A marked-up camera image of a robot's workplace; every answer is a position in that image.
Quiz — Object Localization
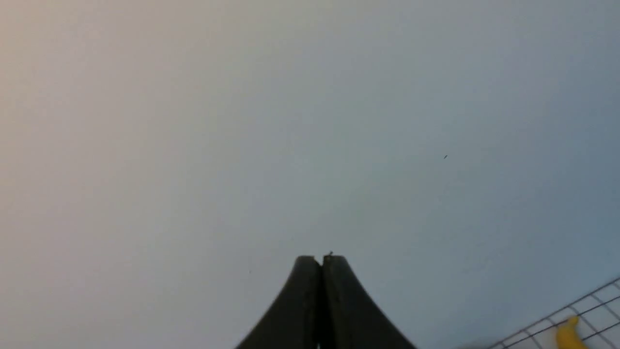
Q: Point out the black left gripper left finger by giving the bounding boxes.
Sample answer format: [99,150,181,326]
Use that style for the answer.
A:
[237,255,321,349]

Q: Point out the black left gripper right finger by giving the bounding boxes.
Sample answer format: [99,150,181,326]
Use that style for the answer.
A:
[323,255,416,349]

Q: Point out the yellow banana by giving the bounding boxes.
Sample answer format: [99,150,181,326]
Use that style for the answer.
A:
[556,316,588,349]

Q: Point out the white black grid tablecloth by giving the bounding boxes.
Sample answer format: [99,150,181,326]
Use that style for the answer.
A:
[490,279,620,349]

